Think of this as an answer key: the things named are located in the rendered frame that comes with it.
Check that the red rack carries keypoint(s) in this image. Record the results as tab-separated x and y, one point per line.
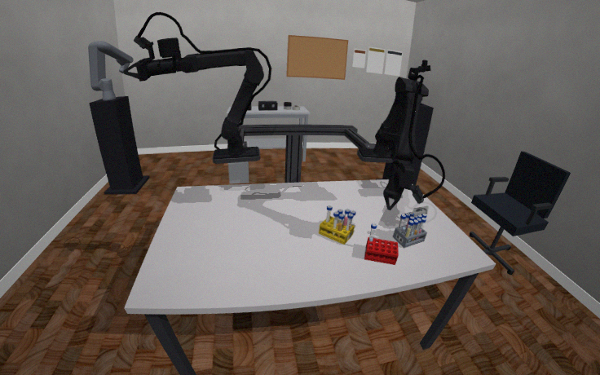
375	254

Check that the yellow tube rack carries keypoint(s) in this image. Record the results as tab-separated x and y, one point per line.
327	229

